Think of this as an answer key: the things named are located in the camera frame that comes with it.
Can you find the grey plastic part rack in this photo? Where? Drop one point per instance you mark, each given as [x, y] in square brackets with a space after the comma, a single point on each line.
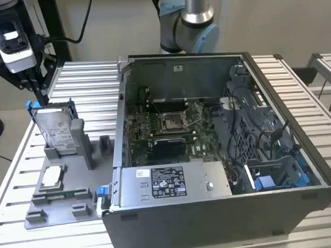
[71, 177]

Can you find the aluminium profile frame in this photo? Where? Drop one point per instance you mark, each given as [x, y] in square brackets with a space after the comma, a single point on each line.
[323, 65]

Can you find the silver CPU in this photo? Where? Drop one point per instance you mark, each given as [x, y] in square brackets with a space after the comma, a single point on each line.
[51, 175]

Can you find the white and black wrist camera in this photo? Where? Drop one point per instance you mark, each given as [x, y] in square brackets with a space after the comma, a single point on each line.
[17, 57]

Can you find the black graphics card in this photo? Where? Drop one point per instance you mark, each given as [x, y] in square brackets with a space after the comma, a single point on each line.
[169, 148]

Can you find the RAM slot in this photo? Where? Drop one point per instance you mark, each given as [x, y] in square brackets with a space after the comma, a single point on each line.
[172, 133]

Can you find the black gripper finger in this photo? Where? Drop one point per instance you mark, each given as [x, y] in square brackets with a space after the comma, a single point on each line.
[42, 96]
[7, 78]

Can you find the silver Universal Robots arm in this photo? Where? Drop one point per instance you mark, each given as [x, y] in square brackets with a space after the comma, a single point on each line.
[175, 33]

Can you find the silver power supply unit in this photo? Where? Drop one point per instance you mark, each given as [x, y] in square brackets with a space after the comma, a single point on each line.
[129, 186]

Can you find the green RAM stick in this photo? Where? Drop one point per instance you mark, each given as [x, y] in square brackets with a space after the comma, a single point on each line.
[67, 194]

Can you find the blue case latch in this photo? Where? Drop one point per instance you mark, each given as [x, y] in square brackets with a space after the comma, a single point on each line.
[102, 191]

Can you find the grey disk bay cage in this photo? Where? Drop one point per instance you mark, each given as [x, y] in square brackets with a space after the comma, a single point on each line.
[253, 120]

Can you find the thin metal locking lever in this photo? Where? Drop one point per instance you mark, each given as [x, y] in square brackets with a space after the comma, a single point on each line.
[156, 107]

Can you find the black upright post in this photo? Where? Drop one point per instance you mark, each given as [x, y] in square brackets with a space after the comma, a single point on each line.
[58, 19]

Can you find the green motherboard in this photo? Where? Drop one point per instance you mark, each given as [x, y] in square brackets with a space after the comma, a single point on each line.
[205, 144]

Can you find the blue empty disk carrier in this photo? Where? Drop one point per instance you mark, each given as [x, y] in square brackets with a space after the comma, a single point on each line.
[264, 183]

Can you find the open black PC case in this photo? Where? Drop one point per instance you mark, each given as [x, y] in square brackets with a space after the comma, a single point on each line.
[186, 227]

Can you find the CPU socket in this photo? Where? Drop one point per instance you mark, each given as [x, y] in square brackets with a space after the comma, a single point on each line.
[172, 123]

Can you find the hard disk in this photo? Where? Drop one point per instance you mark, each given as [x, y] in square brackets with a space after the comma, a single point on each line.
[58, 131]

